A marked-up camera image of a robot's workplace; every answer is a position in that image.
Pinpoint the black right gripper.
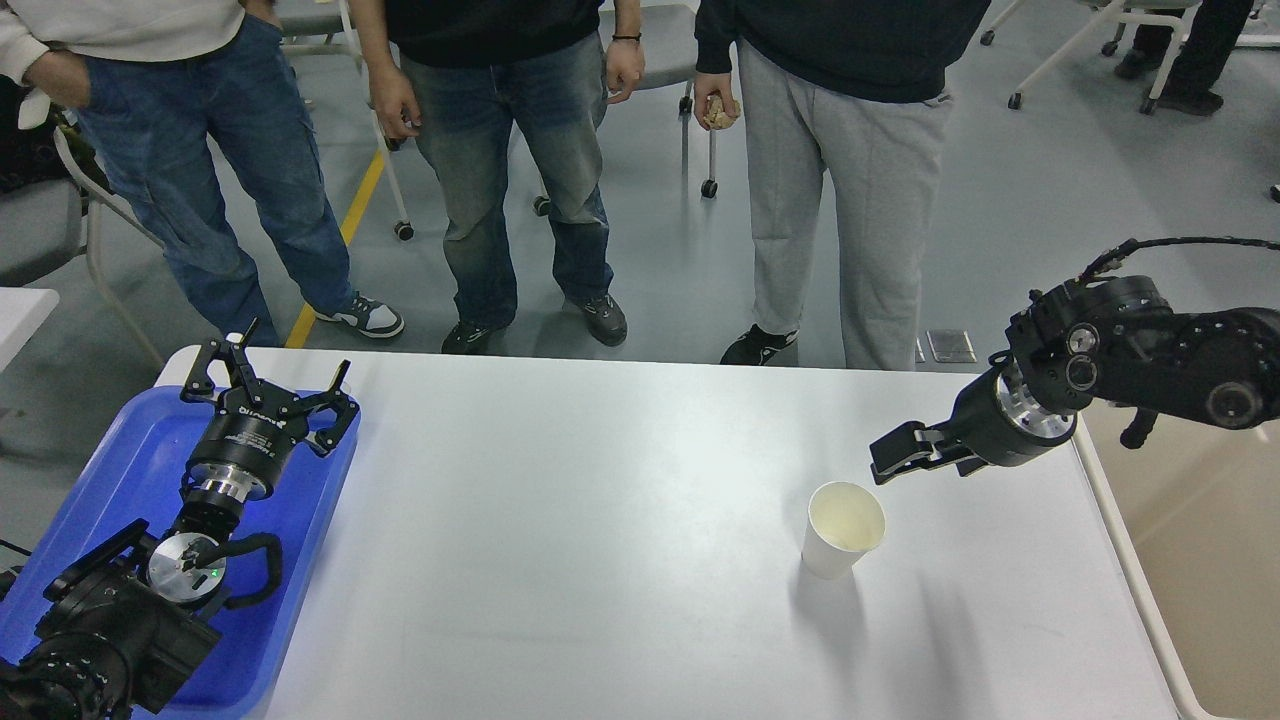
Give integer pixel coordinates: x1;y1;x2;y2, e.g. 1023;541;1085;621
870;363;1078;486

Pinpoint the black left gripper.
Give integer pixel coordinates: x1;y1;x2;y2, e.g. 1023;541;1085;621
180;318;360;498

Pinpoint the white paper cup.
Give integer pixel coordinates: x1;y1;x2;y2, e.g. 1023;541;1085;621
801;480;886;579

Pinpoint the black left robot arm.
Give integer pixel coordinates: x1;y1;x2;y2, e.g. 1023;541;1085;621
3;333;360;719

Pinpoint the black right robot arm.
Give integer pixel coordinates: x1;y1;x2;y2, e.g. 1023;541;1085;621
870;240;1279;484

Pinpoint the metal floor socket plate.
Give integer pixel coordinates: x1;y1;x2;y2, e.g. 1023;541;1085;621
915;329;977;364

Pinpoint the blue plastic tray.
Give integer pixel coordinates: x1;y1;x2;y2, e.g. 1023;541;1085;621
1;386;360;719

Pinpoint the white side table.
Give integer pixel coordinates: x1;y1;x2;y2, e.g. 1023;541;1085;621
0;287;60;372

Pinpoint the beige plastic bin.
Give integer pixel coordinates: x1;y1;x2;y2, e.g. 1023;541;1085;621
1083;404;1279;719

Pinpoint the grey chair at left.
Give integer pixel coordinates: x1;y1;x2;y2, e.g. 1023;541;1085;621
1;78;164;366

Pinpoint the person in blue jeans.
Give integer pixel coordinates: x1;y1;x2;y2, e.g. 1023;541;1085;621
3;1;404;346

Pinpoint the person in grey sweatpants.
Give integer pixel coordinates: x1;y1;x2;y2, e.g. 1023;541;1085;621
695;1;989;372

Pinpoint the person in grey jeans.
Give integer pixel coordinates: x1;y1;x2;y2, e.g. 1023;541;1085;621
349;1;645;355

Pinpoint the crumpled beige paper ball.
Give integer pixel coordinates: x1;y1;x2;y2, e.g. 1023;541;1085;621
701;94;741;131

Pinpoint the grey office chair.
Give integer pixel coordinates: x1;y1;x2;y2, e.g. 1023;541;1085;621
276;1;698;241

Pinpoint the person in dark trousers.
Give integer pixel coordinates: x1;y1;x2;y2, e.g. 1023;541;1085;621
1114;1;1254;117

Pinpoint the white chair at right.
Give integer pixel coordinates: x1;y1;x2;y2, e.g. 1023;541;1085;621
980;0;1201;115

